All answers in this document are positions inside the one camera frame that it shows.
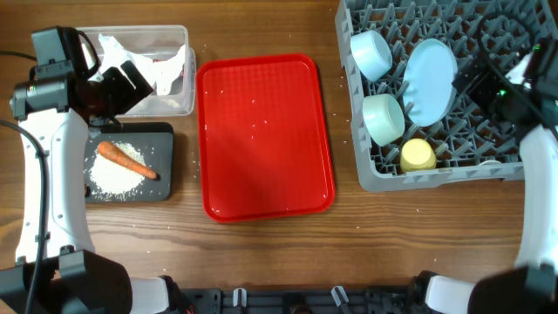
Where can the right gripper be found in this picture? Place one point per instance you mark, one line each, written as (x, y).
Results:
(469, 83)

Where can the white rice pile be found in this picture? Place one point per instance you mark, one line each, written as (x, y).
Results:
(110, 181)

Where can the light blue plate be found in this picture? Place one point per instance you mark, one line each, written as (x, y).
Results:
(430, 72)

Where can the red serving tray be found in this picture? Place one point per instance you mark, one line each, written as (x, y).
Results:
(264, 147)

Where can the orange carrot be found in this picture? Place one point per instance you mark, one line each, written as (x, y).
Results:
(112, 153)

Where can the black tray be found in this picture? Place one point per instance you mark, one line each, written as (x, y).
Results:
(155, 140)

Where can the green bowl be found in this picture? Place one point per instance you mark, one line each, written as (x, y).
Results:
(383, 118)

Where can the grey dishwasher rack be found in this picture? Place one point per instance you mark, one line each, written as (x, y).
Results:
(463, 138)

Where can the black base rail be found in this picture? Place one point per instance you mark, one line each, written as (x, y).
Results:
(333, 301)

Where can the light blue bowl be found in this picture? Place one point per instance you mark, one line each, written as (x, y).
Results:
(372, 54)

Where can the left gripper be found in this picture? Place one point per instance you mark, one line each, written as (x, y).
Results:
(128, 93)

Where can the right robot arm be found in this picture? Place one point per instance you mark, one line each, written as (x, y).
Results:
(530, 103)

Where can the white plastic spoon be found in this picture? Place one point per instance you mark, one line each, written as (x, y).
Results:
(490, 163)

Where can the white napkin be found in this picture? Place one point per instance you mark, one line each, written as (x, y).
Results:
(116, 55)

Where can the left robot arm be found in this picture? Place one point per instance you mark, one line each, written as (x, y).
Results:
(57, 269)

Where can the red strawberry wrapper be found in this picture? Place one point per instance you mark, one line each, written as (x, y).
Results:
(167, 71)

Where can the yellow cup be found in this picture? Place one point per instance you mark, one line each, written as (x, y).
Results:
(417, 155)

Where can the clear plastic bin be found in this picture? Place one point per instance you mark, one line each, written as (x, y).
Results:
(159, 42)

